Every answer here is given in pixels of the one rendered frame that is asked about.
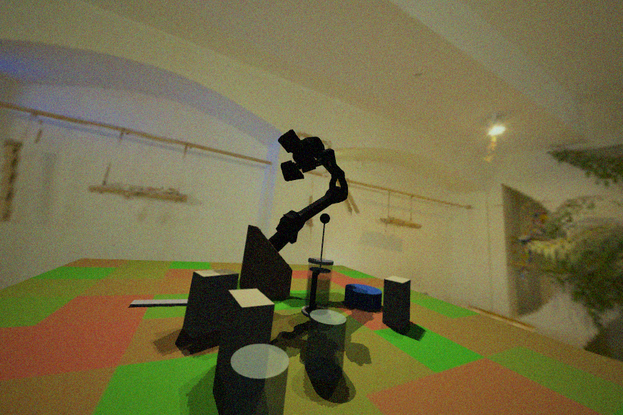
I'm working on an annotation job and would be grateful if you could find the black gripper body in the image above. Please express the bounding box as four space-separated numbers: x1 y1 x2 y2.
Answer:
281 148 337 181

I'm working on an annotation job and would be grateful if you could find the dark green cylinder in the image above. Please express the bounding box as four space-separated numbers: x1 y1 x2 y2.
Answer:
222 344 289 415
304 309 347 381

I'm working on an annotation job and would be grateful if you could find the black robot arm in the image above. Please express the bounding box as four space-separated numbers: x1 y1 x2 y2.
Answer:
268 129 348 252

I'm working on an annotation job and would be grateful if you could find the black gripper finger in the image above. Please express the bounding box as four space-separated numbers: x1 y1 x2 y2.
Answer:
323 151 334 170
286 162 304 181

